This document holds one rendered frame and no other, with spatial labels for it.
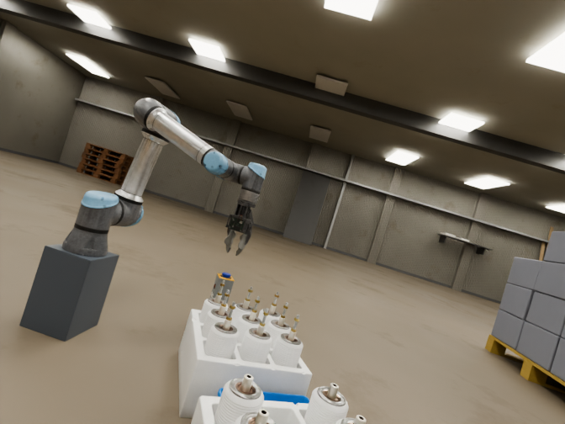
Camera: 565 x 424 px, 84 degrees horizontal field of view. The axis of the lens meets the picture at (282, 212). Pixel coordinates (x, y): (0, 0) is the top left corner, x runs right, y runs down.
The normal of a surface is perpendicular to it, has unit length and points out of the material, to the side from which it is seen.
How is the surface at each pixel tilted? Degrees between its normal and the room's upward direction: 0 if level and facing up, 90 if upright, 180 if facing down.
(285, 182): 90
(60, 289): 90
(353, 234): 90
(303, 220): 74
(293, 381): 90
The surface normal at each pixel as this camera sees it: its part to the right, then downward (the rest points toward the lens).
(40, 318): -0.05, -0.03
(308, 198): 0.03, -0.29
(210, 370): 0.32, 0.09
